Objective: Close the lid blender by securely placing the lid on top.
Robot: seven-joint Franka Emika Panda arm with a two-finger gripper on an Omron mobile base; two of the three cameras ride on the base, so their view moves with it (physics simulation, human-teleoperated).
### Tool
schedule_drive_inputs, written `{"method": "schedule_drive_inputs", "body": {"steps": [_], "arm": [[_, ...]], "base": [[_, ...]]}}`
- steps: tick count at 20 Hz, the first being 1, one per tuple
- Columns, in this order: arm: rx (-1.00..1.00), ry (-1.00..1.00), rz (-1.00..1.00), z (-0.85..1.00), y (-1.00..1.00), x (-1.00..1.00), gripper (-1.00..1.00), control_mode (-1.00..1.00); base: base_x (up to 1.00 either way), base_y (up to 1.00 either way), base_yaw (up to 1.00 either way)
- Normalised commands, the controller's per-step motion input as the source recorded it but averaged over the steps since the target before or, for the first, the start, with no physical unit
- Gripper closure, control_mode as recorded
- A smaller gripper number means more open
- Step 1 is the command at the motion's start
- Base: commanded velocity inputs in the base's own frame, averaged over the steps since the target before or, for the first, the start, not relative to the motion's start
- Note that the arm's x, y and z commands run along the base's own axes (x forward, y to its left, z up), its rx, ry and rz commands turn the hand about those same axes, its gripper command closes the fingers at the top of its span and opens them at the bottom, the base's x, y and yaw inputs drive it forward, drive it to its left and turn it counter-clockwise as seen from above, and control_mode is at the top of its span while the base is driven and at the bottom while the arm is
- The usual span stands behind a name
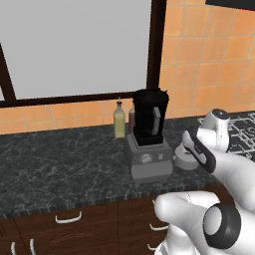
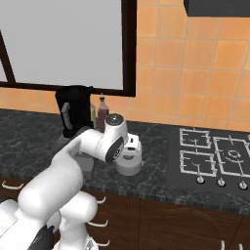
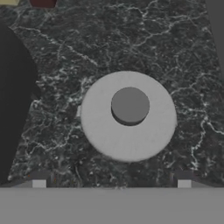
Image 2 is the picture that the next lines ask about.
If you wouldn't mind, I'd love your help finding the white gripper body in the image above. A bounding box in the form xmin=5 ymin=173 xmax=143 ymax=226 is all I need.
xmin=120 ymin=143 xmax=144 ymax=162

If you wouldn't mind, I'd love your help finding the black gas hob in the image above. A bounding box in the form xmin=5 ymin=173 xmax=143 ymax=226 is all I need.
xmin=167 ymin=124 xmax=250 ymax=197

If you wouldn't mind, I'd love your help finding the yellow glass bottle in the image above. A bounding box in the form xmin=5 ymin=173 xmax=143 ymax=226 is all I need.
xmin=90 ymin=103 xmax=99 ymax=129

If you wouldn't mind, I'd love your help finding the black range hood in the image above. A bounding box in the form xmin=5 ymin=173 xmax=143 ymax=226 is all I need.
xmin=183 ymin=0 xmax=250 ymax=19

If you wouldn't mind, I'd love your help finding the dark wood drawer front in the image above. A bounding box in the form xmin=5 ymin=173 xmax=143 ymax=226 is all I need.
xmin=85 ymin=208 xmax=142 ymax=239
xmin=0 ymin=176 xmax=32 ymax=203
xmin=91 ymin=229 xmax=142 ymax=250
xmin=85 ymin=188 xmax=142 ymax=219

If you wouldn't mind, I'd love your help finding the black blender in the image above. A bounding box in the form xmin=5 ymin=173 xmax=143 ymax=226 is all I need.
xmin=54 ymin=84 xmax=95 ymax=139

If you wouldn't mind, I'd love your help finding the dark red bottle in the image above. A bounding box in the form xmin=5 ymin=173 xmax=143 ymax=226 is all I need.
xmin=97 ymin=93 xmax=110 ymax=133

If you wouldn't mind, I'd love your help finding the dark framed window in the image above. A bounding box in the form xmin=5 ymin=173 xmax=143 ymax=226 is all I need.
xmin=0 ymin=0 xmax=138 ymax=99

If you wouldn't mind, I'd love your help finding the dark wood cupboard door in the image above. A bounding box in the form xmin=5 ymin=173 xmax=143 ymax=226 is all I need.
xmin=234 ymin=213 xmax=250 ymax=250
xmin=139 ymin=196 xmax=243 ymax=250

